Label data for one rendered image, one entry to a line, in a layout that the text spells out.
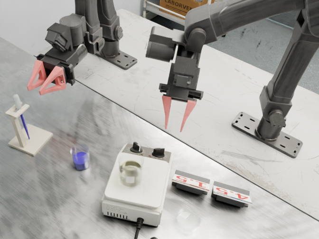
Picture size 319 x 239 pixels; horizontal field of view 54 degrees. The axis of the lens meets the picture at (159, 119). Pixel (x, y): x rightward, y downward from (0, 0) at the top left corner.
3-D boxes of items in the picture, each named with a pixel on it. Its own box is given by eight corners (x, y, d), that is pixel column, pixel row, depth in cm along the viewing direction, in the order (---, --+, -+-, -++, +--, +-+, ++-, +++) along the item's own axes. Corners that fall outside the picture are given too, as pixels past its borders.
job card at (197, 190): (175, 170, 81) (178, 160, 78) (210, 180, 80) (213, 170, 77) (169, 189, 77) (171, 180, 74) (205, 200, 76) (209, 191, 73)
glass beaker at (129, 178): (147, 185, 68) (149, 162, 62) (124, 194, 65) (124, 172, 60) (135, 164, 71) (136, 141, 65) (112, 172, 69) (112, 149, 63)
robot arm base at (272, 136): (306, 141, 81) (314, 125, 86) (237, 106, 88) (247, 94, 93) (295, 159, 87) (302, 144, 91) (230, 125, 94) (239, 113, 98)
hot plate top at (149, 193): (118, 153, 73) (118, 151, 73) (169, 163, 73) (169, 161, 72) (102, 197, 65) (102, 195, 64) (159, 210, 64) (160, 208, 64)
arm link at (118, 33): (117, 29, 100) (125, 21, 104) (92, 22, 102) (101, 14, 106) (117, 46, 105) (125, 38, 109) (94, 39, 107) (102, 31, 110)
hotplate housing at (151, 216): (125, 149, 84) (125, 129, 79) (173, 159, 84) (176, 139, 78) (98, 225, 69) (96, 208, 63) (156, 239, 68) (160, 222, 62)
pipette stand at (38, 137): (28, 125, 87) (17, 90, 78) (53, 135, 86) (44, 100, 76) (8, 145, 82) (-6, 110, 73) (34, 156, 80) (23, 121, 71)
